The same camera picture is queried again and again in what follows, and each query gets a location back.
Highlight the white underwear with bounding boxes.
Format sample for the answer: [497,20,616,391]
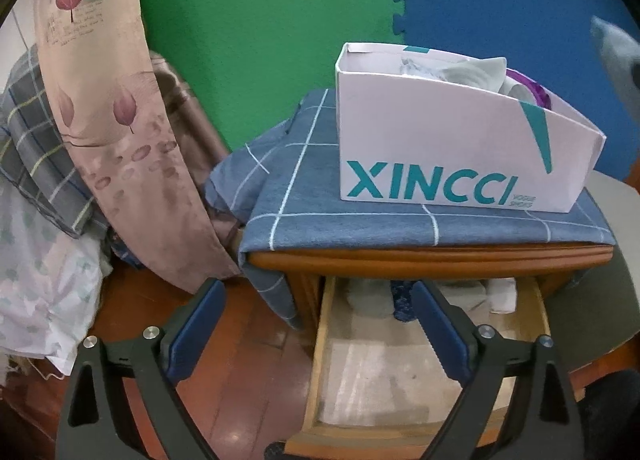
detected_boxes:
[486,278,518,315]
[400,57,536,104]

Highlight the navy speckled underwear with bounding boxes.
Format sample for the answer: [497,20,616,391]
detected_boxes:
[390,280,416,322]

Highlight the grey underwear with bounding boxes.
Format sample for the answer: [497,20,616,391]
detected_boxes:
[346,278,394,318]

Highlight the purple underwear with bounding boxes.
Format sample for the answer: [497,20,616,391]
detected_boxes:
[506,69,552,109]

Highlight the grey foam cube stool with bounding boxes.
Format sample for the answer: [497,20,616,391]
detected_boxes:
[544,171,639,371]

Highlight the white patterned bedding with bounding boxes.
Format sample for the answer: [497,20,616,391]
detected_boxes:
[0,180,112,376]

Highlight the wooden nightstand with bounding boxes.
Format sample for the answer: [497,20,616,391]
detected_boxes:
[248,242,614,332]

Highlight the grey plaid blanket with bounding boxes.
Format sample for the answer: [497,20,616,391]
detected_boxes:
[1,46,108,239]

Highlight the brown satin curtain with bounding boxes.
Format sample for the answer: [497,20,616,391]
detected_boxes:
[150,50,240,251]

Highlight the blue checked cloth cover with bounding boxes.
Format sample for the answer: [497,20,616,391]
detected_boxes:
[204,87,618,331]

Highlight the white XINCCI shoe box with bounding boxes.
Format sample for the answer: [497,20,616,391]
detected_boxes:
[335,43,606,213]

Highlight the pink floral curtain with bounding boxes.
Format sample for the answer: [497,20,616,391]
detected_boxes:
[35,0,239,292]

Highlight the blue foam mat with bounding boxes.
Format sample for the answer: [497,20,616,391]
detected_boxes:
[393,0,639,180]

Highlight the green foam mat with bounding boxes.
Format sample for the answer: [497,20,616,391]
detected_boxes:
[141,0,396,148]

